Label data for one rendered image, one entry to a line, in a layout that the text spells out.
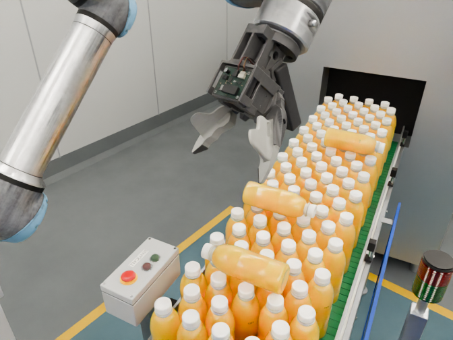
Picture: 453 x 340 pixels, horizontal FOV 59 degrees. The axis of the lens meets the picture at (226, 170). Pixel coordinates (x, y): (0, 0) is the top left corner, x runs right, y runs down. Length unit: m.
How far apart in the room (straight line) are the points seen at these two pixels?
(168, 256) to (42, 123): 0.47
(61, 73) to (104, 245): 1.89
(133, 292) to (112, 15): 0.71
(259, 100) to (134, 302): 0.63
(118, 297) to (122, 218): 2.05
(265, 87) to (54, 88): 0.67
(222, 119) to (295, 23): 0.17
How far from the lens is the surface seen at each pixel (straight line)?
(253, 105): 0.55
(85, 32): 1.14
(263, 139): 0.54
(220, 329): 0.91
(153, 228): 2.92
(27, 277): 2.81
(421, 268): 0.95
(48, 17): 3.42
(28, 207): 1.12
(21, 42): 3.34
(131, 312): 1.04
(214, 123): 0.62
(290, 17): 0.58
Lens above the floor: 1.85
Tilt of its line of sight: 32 degrees down
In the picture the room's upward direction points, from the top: straight up
